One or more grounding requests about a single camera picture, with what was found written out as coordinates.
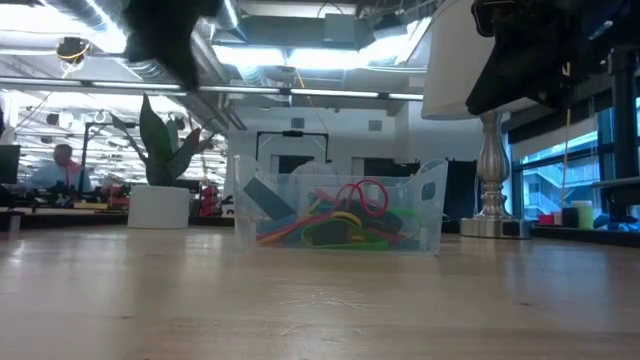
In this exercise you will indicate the black clip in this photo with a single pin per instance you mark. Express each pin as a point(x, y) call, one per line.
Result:
point(267, 197)

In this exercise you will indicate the linear ceiling light bar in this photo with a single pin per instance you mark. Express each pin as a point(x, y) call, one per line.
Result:
point(325, 92)

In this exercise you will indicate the black background rig frame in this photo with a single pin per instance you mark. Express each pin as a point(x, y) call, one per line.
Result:
point(83, 135)

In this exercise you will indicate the black extrusion table frame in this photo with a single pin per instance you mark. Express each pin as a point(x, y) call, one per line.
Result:
point(210, 221)

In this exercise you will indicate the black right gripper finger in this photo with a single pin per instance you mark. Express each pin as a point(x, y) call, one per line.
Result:
point(500, 104)
point(500, 75)

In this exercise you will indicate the red rubber band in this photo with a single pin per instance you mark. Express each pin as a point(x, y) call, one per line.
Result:
point(280, 234)

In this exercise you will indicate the snake plant in white pot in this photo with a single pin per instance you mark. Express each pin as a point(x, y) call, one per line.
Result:
point(159, 207)

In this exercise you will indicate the pink container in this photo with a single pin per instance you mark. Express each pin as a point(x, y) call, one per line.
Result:
point(546, 219)

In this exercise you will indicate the yellow rubber band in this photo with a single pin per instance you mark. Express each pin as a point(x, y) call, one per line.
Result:
point(350, 216)

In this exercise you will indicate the rubber bands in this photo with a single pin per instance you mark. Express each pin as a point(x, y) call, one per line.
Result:
point(364, 181)

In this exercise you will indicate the pale green container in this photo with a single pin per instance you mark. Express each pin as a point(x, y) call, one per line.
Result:
point(585, 215)

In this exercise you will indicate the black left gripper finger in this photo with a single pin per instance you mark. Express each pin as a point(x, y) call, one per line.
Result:
point(172, 62)
point(190, 62)

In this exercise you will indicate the clear plastic bin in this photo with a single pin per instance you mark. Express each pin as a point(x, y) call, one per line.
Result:
point(430, 225)

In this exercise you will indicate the grey ceiling box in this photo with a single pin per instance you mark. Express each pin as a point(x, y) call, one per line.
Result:
point(340, 27)

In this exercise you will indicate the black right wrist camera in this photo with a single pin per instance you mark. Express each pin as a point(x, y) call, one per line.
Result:
point(485, 17)

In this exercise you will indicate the white shade silver table lamp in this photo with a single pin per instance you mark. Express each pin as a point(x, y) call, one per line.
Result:
point(450, 60)

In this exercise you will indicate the teal rubber band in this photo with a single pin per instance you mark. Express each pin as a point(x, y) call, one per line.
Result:
point(280, 224)

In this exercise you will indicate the black container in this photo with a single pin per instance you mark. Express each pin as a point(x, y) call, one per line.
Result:
point(569, 217)

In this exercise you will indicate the wide black rubber band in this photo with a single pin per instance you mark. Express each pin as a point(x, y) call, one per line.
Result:
point(385, 220)
point(334, 234)

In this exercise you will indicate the dark background monitor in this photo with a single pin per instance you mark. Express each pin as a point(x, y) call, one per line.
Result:
point(9, 165)

